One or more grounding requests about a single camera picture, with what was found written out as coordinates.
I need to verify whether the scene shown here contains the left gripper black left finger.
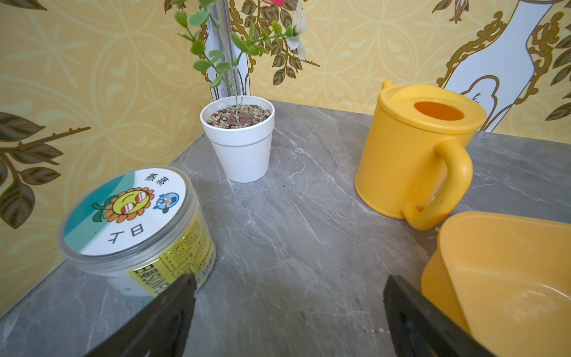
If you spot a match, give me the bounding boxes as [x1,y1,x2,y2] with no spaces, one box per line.
[87,274,197,356]

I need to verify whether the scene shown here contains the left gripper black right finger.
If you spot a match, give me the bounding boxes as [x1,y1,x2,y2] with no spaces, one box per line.
[383,275,493,356]

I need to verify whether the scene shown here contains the yellow storage box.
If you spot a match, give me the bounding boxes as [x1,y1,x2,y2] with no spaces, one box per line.
[422,212,570,356]

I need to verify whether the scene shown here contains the round tape tin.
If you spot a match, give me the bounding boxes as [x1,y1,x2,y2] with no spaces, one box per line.
[58,166,217,303]

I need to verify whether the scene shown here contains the yellow watering can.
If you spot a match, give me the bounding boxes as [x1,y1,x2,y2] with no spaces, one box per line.
[355,80,486,231]

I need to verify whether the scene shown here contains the white potted plant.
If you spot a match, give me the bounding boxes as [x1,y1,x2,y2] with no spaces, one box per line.
[164,1,308,183]

